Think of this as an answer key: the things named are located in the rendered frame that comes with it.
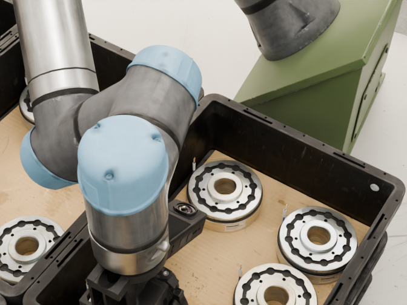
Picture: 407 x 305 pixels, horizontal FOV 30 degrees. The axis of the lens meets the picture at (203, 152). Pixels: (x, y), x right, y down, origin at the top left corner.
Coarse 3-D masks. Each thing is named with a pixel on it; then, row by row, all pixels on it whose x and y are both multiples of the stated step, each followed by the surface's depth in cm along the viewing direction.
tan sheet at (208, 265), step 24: (264, 192) 107; (288, 192) 107; (264, 216) 104; (192, 240) 101; (216, 240) 101; (240, 240) 101; (264, 240) 101; (360, 240) 102; (168, 264) 99; (192, 264) 99; (216, 264) 99; (240, 264) 99; (192, 288) 97; (216, 288) 97
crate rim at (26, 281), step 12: (96, 36) 112; (0, 48) 110; (12, 48) 111; (108, 48) 110; (120, 48) 110; (0, 60) 109; (132, 60) 109; (84, 216) 91; (72, 228) 90; (60, 240) 89; (72, 240) 89; (48, 252) 88; (60, 252) 88; (36, 264) 87; (48, 264) 87; (24, 276) 86; (36, 276) 86; (0, 288) 85; (12, 288) 85; (24, 288) 85; (12, 300) 85
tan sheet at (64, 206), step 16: (16, 112) 116; (0, 128) 113; (16, 128) 114; (0, 144) 111; (16, 144) 112; (0, 160) 110; (16, 160) 110; (0, 176) 108; (16, 176) 108; (0, 192) 106; (16, 192) 106; (32, 192) 106; (48, 192) 106; (64, 192) 106; (80, 192) 106; (0, 208) 104; (16, 208) 104; (32, 208) 104; (48, 208) 104; (64, 208) 104; (80, 208) 104; (0, 224) 102; (64, 224) 103
